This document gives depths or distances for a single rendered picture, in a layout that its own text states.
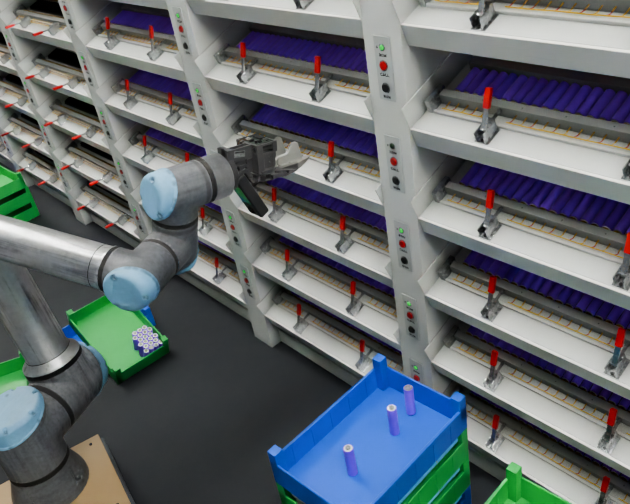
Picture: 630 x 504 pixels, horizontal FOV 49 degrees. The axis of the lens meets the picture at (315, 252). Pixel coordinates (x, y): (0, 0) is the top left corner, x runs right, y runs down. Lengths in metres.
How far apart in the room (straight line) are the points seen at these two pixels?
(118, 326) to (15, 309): 0.77
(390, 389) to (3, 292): 0.92
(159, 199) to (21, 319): 0.61
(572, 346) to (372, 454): 0.43
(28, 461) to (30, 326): 0.31
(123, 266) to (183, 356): 1.12
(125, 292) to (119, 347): 1.16
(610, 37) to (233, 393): 1.53
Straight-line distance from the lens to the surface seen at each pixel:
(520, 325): 1.45
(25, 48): 3.16
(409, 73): 1.32
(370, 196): 1.53
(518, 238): 1.34
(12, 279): 1.77
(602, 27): 1.11
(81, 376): 1.88
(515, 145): 1.23
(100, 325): 2.51
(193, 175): 1.34
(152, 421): 2.20
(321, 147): 1.68
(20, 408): 1.80
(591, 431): 1.52
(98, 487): 1.91
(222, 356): 2.34
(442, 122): 1.33
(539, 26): 1.15
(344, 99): 1.50
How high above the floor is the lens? 1.47
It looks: 32 degrees down
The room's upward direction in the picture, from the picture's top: 11 degrees counter-clockwise
